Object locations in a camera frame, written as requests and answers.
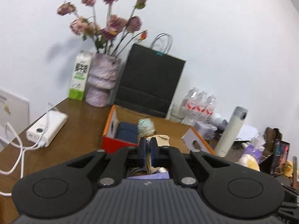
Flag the dried pink flowers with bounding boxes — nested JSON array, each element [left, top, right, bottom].
[[57, 0, 147, 57]]

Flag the white thermos bottle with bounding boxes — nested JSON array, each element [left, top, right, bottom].
[[214, 106, 248, 158]]

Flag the water bottle right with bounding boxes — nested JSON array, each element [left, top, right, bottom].
[[204, 95, 216, 123]]

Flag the navy blue pouch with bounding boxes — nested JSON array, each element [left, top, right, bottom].
[[115, 122, 138, 144]]

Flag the white charging cable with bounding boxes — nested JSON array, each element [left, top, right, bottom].
[[0, 122, 49, 197]]

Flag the black paper bag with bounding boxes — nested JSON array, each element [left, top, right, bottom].
[[114, 44, 186, 118]]

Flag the purple tissue pack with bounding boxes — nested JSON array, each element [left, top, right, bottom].
[[242, 133, 266, 163]]

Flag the lavender tin box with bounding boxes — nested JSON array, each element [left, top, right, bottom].
[[194, 121, 217, 140]]

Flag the red cardboard box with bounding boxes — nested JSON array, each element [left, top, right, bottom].
[[102, 105, 215, 155]]

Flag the purple knit cloth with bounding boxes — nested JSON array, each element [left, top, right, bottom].
[[127, 171, 170, 180]]

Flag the white paper stack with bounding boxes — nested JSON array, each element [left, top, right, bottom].
[[236, 125, 258, 141]]

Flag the white orange hamster plush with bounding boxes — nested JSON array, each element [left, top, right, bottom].
[[236, 154, 260, 171]]

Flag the water bottle left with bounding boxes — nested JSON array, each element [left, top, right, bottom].
[[181, 88, 198, 125]]

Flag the iridescent ball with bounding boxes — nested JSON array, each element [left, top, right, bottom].
[[137, 118, 155, 136]]

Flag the water bottle middle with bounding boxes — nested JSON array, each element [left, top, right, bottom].
[[192, 91, 208, 125]]

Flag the green white milk carton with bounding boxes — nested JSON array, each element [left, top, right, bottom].
[[68, 51, 94, 101]]

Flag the clear glass cup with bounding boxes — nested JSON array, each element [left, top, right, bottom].
[[169, 104, 186, 123]]

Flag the water bottle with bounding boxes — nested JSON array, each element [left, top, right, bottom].
[[181, 88, 198, 125], [204, 95, 216, 123], [192, 91, 208, 125]]

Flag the purple ceramic vase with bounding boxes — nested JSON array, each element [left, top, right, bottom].
[[85, 53, 121, 108]]

